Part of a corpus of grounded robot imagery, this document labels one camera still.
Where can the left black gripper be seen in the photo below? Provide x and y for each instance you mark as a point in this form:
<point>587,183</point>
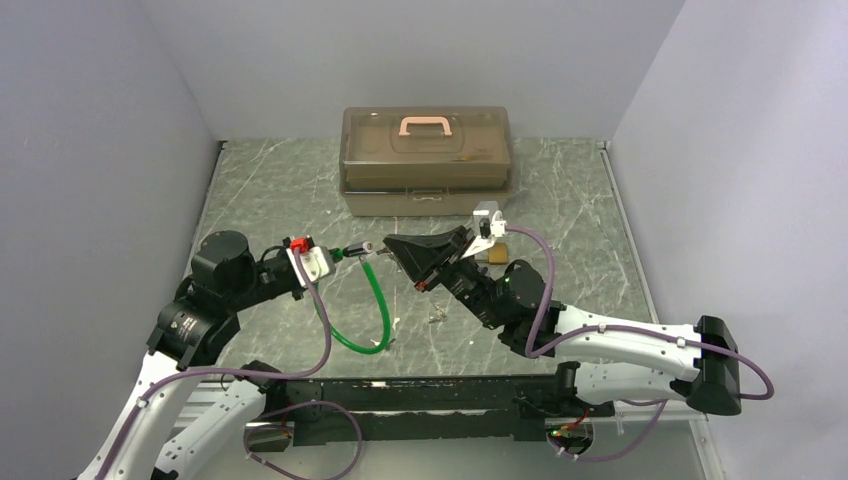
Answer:
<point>298,292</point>

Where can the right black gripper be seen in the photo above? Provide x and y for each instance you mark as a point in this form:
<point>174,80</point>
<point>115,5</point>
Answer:
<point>421,253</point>

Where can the green cable lock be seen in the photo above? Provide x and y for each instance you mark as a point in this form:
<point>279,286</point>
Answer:
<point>375,323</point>

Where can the silver key set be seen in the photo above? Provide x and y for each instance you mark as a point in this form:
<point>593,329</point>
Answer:
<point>437,315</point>

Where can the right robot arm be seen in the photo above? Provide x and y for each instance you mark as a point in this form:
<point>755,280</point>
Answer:
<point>602,359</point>

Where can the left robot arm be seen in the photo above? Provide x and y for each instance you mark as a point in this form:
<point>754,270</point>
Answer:
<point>190,333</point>

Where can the brass padlock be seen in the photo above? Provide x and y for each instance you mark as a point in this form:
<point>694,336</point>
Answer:
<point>498,254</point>

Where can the brown translucent tool box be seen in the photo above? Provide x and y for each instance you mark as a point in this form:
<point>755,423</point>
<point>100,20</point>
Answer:
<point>425,174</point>

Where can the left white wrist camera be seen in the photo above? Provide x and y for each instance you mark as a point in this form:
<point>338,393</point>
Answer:
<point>309,261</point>

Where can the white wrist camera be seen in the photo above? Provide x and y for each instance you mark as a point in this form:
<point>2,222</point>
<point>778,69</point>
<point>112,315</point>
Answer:
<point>491,226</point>
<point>309,261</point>

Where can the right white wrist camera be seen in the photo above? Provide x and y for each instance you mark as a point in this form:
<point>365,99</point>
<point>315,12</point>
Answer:
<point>491,226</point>

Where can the pink tool box handle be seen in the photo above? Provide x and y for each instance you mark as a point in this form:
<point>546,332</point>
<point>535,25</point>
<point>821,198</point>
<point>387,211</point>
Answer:
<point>408,121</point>

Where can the aluminium frame rail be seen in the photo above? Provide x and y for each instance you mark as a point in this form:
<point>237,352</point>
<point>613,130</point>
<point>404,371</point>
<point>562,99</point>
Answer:
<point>430,406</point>

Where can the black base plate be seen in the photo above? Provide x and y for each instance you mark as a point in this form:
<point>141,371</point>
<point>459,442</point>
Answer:
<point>343,426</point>

